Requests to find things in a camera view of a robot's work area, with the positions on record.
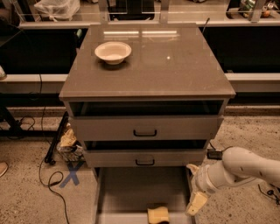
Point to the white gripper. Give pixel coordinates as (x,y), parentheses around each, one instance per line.
(203,179)

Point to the yellow sponge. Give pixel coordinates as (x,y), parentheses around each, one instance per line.
(158,215)

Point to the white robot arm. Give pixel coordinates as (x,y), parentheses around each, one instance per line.
(237,167)

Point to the bottom grey drawer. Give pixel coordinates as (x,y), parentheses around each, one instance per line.
(125,194)

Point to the grey drawer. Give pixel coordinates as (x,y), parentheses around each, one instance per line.
(164,152)
(173,120)
(125,194)

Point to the grey drawer cabinet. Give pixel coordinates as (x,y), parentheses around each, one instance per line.
(168,63)

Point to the middle grey drawer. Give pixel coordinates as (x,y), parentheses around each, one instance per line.
(164,152)

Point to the top grey drawer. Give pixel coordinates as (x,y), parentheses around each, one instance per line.
(173,120)

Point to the black foot pedal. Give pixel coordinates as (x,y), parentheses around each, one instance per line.
(214,154)

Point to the blue tape cross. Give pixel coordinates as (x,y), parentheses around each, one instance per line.
(72,175)

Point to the crumpled paper bag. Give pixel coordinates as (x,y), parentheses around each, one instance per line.
(69,147)

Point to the black leaning bar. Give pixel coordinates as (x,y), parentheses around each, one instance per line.
(49,155)

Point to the white bowl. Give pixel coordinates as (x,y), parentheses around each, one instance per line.
(113,53)

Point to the clear plastic bag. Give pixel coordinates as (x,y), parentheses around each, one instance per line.
(57,10)

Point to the black middle drawer handle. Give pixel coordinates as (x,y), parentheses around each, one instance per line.
(144,163)

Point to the black drawer handle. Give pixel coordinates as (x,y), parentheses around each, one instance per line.
(144,163)
(144,134)

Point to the black top drawer handle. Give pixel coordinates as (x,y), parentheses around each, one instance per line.
(144,134)

